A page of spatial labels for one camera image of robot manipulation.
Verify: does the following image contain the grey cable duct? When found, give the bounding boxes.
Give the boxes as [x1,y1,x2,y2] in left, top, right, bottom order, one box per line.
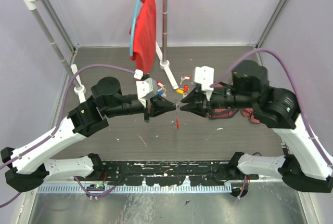
[37,183,232,194]

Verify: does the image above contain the far key with red tag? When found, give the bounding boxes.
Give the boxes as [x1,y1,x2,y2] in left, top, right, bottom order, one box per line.
[180,76,191,84]

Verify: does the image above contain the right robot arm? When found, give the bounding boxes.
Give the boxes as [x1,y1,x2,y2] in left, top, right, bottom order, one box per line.
[180,60,332,193]

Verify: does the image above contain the blue hanger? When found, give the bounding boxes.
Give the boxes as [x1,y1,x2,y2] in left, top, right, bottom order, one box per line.
[129,0,140,57]

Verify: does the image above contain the key with yellow tag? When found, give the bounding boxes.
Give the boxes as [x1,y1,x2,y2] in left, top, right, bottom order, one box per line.
[175,88,187,98]

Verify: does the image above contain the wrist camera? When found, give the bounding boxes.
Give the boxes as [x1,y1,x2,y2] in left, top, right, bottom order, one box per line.
[136,77,158,108]
[194,66,214,101]

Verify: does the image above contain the crumpled red shirt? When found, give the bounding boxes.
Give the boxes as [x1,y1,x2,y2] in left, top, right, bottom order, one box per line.
[207,108,261,124]

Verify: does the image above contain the purple cable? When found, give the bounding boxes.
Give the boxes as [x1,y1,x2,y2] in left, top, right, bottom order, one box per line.
[0,64,144,208]
[210,48,333,167]

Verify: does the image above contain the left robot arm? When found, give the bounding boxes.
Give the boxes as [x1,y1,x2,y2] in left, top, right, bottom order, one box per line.
[1,77,176,192]

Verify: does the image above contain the keyring with red tag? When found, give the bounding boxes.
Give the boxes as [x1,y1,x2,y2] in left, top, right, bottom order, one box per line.
[175,100,181,129]

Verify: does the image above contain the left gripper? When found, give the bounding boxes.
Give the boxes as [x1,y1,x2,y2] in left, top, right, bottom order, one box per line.
[105,94,177,123]

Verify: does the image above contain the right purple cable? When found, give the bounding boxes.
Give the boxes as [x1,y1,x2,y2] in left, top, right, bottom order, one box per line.
[210,48,333,167]

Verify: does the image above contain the clothes rack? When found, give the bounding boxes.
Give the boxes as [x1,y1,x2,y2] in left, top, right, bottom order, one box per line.
[23,0,179,90]

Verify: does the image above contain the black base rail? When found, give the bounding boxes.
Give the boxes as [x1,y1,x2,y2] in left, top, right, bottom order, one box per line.
[75,160,261,187]

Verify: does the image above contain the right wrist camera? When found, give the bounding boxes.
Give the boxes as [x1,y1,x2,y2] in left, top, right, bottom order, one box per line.
[194,66,214,101]

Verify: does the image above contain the key with blue tag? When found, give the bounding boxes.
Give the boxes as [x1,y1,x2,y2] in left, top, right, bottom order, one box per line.
[158,91,166,98]

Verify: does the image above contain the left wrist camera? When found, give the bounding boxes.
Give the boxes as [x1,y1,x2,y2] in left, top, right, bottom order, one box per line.
[136,77,158,108]

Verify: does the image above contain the key with red tag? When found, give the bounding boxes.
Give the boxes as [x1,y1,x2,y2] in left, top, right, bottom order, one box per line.
[157,81,166,91]
[180,76,191,84]

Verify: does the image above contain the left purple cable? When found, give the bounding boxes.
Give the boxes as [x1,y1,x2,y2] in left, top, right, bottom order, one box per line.
[0,64,144,208]

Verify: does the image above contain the red shirt on hanger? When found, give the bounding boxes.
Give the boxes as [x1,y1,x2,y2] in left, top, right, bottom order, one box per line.
[130,0,157,74]

